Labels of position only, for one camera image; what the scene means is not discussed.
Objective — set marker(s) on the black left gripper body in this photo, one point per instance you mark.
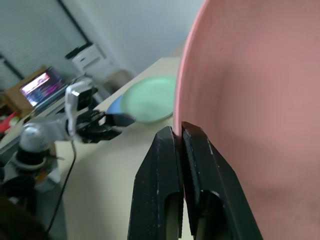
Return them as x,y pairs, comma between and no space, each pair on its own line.
93,127

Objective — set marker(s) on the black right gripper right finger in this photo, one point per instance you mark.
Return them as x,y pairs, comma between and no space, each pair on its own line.
215,180

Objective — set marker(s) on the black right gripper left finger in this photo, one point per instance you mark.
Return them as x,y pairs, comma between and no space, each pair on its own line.
155,180

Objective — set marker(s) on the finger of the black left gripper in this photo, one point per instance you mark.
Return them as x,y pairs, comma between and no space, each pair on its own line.
123,119

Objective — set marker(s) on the pink plate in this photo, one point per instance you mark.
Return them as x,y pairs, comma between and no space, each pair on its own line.
250,100

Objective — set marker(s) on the blue plate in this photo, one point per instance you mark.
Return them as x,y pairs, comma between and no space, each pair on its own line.
114,106

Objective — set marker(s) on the green plate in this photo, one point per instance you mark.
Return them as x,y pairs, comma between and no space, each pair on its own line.
147,100

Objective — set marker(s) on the open laptop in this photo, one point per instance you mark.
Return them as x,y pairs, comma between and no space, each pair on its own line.
43,87

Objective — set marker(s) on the white printer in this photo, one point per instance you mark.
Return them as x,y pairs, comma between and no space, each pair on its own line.
88,55

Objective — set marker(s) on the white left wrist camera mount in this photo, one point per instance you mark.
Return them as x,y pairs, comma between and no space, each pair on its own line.
76,100

